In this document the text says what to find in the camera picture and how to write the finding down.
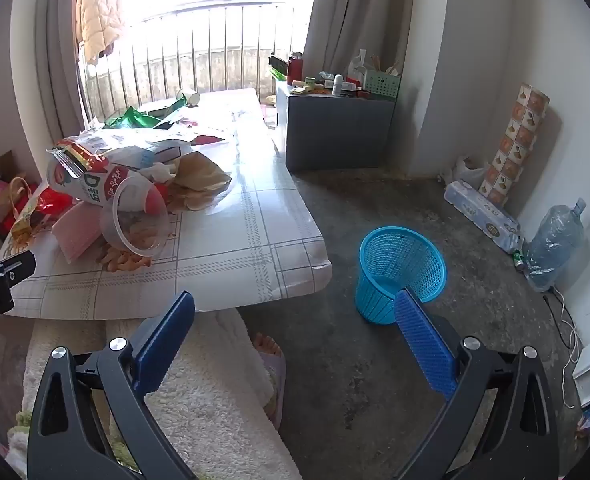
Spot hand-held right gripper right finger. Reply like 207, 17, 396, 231
394, 287, 560, 480

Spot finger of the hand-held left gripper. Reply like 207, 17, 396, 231
0, 251, 38, 291

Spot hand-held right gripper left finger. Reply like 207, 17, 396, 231
27, 290, 198, 480

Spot red and yellow snack bag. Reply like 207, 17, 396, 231
7, 200, 50, 256

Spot pink packet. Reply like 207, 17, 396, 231
51, 207, 108, 263

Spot blue plastic waste basket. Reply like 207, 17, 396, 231
355, 226, 448, 325

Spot red shiny wrapper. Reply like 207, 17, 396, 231
35, 187, 76, 216

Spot peanuts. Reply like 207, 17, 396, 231
97, 242, 153, 273

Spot white bottle red label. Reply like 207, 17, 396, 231
47, 157, 170, 217

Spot clear plastic cup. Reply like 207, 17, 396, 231
99, 177, 170, 257

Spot red striped snack bag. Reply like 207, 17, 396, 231
45, 137, 108, 178

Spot white printed plastic bag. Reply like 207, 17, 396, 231
70, 127, 196, 168

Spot brown paper bag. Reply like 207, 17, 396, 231
167, 152, 233, 213

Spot white tissue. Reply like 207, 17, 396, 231
140, 160, 180, 183

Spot green snack bag blue label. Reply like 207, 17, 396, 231
106, 106, 162, 128

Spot wicker basket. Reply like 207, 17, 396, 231
7, 176, 33, 221

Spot person's white fleece trousers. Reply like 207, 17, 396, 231
22, 307, 300, 480

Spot person's bare foot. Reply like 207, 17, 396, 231
250, 332, 283, 357

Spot pale purple slipper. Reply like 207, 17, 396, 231
260, 350, 288, 431

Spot toilet paper pack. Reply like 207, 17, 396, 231
444, 180, 522, 253

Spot large blue water jug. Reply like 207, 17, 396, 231
525, 197, 588, 293

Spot table with floral tablecloth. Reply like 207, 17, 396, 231
5, 87, 333, 321

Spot white crumpled plastic bag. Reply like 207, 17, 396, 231
440, 156, 488, 186

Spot flat cardboard box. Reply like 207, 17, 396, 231
137, 100, 180, 116

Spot patterned wallpaper roll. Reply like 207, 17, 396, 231
477, 83, 550, 208

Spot grey curtain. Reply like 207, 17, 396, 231
35, 0, 88, 133

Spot grey cabinet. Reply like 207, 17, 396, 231
275, 82, 398, 172

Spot green plastic storage basket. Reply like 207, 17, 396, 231
362, 69, 402, 101

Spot cream puffer jacket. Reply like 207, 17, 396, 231
74, 0, 126, 66

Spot metal window railing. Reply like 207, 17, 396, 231
77, 2, 296, 121

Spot black and green box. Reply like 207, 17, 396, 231
269, 54, 290, 83

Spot red thermos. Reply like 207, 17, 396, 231
287, 51, 304, 86

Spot beige curtain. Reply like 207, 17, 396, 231
302, 0, 418, 88

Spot white cable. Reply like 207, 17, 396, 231
542, 285, 583, 411

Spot white plastic bag with handles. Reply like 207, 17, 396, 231
349, 49, 368, 86

